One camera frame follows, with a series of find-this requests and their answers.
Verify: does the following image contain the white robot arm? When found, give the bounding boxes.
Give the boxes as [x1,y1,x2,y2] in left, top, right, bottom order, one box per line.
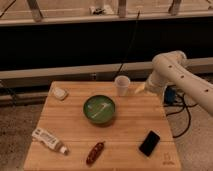
[135,51,213,117]

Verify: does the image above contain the small white box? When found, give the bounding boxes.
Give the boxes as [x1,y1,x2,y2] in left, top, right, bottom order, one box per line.
[52,87,68,100]

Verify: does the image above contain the black smartphone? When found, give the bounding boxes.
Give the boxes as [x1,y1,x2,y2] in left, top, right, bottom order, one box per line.
[139,131,160,157]

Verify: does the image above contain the black floor cables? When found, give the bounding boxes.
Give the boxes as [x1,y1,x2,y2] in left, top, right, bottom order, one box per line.
[164,93,198,139]

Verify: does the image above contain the green ceramic bowl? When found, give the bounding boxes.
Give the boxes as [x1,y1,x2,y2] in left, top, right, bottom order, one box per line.
[83,95,115,124]

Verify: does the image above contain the black hanging cable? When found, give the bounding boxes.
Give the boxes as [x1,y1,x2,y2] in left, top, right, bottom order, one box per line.
[113,9,142,81]

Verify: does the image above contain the blue power box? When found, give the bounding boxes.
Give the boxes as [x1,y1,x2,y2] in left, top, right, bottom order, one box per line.
[164,87,176,104]

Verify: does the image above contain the white plastic cup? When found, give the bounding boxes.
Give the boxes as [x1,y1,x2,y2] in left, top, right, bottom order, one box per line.
[114,75,130,96]

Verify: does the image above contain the white tube bottle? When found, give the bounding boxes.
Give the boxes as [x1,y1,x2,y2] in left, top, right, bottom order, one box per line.
[32,128,69,155]

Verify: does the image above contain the brown sausage toy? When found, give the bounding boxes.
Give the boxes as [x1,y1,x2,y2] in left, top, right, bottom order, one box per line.
[86,141,104,165]

